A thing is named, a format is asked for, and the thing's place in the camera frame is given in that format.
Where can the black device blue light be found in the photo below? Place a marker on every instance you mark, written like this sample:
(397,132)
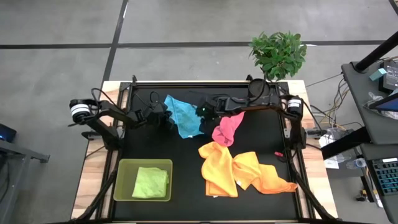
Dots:
(7,133)

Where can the green plastic bin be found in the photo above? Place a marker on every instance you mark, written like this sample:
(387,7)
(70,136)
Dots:
(122,180)

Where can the orange microfiber towel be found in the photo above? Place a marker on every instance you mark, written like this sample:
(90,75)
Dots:
(264,177)

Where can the small teal box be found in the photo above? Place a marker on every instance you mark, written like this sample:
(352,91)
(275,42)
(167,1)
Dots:
(377,74)

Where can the black round pole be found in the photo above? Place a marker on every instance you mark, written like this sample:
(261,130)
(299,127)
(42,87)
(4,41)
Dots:
(376,53)

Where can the yellow microfiber towel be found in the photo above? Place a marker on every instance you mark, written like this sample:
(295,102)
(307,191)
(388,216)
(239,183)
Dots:
(217,168)

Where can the black aluminium table frame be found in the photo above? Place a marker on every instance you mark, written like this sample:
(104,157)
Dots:
(174,84)

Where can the black electronic box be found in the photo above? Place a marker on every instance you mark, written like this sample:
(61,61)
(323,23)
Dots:
(390,77)

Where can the tablet with blue screen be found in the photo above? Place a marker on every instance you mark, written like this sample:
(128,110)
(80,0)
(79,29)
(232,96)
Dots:
(388,104)

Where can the small red object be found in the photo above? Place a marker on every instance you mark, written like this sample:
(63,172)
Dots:
(279,154)

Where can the teal microfiber towel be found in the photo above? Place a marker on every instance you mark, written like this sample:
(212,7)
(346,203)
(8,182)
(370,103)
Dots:
(185,118)

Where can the grey low desk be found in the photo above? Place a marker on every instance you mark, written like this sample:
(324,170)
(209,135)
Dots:
(18,151)

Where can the black desk support beam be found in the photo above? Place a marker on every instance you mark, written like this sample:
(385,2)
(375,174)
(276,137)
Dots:
(342,146)

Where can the black power adapter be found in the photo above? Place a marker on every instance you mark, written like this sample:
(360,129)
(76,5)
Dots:
(315,133)

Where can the lime green microfiber towel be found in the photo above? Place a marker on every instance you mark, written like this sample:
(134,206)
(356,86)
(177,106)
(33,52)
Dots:
(150,183)

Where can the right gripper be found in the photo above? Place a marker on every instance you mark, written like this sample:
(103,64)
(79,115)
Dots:
(211,109)

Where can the green leafy plant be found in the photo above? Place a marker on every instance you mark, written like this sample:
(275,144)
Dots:
(276,54)

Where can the black plant pot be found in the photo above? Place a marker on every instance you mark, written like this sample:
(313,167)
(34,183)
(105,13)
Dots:
(256,87)

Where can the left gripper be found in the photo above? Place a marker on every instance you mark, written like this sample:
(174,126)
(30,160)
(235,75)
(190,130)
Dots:
(155,113)

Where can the pink microfiber towel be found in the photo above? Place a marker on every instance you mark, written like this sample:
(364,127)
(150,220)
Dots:
(227,130)

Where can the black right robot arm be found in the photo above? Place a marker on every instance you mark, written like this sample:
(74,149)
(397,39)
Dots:
(293,104)

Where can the grey side desk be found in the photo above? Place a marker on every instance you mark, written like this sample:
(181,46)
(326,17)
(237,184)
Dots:
(370,130)

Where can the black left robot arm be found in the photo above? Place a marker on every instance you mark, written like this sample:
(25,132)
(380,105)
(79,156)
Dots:
(79,110)

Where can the white paper sheets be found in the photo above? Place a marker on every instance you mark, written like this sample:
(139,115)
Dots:
(331,163)

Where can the clear plastic bottle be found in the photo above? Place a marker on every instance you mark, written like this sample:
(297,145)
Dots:
(357,163)

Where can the black keyboard blue keys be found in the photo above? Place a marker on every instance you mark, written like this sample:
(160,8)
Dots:
(387,177)

